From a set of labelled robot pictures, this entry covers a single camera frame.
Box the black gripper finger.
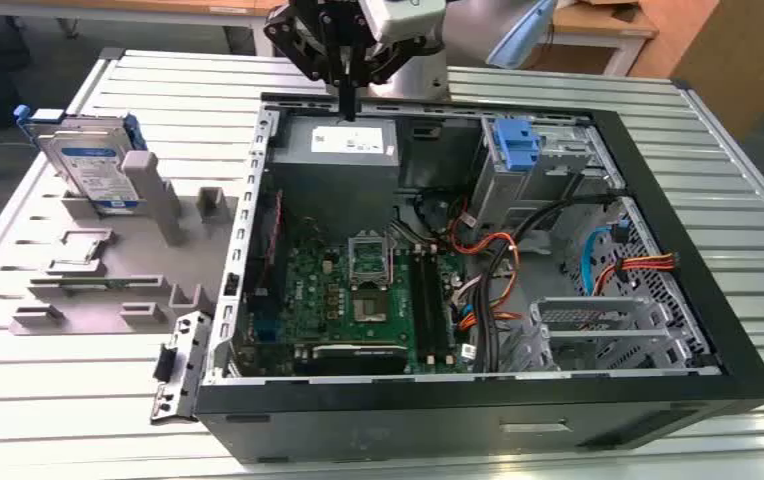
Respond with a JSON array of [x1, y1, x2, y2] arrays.
[[264, 4, 350, 123], [348, 42, 447, 123]]

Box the hard disk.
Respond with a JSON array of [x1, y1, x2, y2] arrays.
[[12, 104, 149, 220]]

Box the red yellow power wire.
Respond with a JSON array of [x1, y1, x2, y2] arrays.
[[592, 251, 682, 301]]

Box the grey metal disk bay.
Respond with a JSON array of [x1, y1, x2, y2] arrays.
[[526, 295, 694, 372]]

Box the long wooden desk white legs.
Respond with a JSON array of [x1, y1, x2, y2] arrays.
[[47, 0, 290, 59]]

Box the blue plastic drive latch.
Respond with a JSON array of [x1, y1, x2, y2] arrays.
[[491, 117, 542, 172]]

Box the grey power supply unit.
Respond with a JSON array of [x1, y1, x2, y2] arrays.
[[264, 115, 402, 236]]

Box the grey optical drive cage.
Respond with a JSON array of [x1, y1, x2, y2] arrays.
[[471, 115, 624, 236]]

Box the metal socket cover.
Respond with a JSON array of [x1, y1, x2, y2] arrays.
[[347, 230, 396, 290]]

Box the green motherboard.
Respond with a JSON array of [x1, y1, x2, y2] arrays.
[[237, 219, 483, 377]]

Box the black RAM slot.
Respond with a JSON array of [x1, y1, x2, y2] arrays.
[[424, 244, 458, 366], [407, 244, 435, 365]]

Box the CPU socket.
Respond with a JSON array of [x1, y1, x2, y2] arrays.
[[351, 291, 395, 325]]

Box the wooden cabinet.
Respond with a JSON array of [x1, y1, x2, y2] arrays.
[[644, 0, 764, 144]]

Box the grey plastic parts rack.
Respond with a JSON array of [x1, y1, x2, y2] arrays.
[[7, 152, 243, 336]]

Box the silver CPU chip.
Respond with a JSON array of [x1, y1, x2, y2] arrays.
[[63, 238, 101, 262]]

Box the green RAM stick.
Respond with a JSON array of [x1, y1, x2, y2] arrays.
[[28, 277, 163, 292]]

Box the black graphics card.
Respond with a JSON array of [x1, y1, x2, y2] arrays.
[[290, 341, 408, 377]]

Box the black open PC case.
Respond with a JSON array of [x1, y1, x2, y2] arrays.
[[191, 91, 764, 464]]

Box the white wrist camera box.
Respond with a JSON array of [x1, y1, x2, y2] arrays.
[[358, 0, 448, 45]]

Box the small wooden desk white frame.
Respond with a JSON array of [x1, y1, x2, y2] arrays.
[[540, 0, 662, 77]]

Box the thin red wire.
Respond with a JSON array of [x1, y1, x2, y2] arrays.
[[252, 191, 284, 297]]

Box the orange wire bundle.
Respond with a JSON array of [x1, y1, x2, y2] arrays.
[[448, 230, 524, 332]]

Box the blue data wire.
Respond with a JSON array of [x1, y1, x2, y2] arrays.
[[579, 222, 628, 301]]

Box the black cable bundle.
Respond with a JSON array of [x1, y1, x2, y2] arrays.
[[471, 192, 630, 374]]

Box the grey card retainer bracket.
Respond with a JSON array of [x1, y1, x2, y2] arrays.
[[147, 308, 215, 427]]

